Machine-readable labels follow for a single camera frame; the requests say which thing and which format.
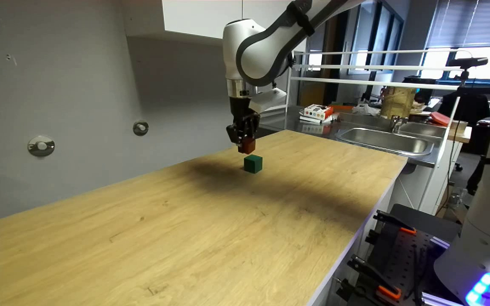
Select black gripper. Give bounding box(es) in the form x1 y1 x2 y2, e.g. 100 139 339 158
225 95 262 146

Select green cube block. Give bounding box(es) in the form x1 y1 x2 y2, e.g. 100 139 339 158
242 153 264 175

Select red and white box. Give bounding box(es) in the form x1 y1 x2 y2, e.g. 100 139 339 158
301 102 337 124

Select stainless steel sink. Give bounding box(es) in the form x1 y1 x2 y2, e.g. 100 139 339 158
335 124 437 158

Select black orange bar clamp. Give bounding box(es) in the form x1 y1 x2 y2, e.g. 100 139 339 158
371 209 419 238
335 255 405 304

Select red cloth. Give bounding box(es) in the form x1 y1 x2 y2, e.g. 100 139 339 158
429 110 453 127

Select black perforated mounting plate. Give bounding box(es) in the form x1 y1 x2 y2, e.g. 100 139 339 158
362 202 463 306

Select black office chair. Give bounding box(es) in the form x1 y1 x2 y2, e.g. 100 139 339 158
437 86 490 127

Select small round wall fixture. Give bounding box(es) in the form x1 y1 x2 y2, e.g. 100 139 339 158
131 120 150 137

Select white wall cabinet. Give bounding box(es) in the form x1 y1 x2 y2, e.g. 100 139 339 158
160 0 294 40

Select large round wall fixture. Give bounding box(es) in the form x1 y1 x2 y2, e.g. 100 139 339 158
26 134 56 158

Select black camera on tripod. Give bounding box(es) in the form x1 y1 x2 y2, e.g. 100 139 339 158
446 56 490 86

